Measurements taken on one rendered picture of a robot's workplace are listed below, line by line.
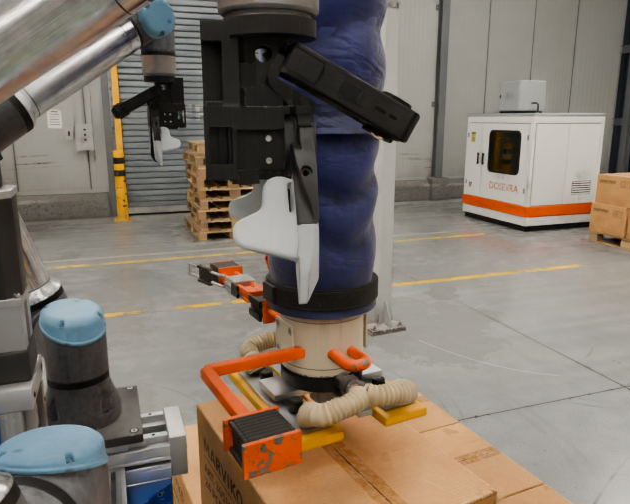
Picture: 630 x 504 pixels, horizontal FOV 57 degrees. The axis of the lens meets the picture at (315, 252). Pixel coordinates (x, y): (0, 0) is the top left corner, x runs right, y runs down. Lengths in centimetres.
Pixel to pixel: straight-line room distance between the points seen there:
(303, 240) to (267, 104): 11
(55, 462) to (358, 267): 61
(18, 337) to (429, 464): 80
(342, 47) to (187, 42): 945
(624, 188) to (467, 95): 506
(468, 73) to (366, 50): 1151
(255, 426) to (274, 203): 48
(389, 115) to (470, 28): 1217
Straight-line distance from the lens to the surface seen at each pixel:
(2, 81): 64
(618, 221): 834
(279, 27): 43
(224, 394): 96
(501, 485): 196
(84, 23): 61
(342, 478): 120
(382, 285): 453
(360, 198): 106
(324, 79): 44
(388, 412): 116
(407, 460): 127
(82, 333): 117
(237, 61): 44
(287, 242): 40
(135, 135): 1027
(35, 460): 71
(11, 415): 95
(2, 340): 94
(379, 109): 45
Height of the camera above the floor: 163
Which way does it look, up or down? 13 degrees down
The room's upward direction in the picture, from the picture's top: straight up
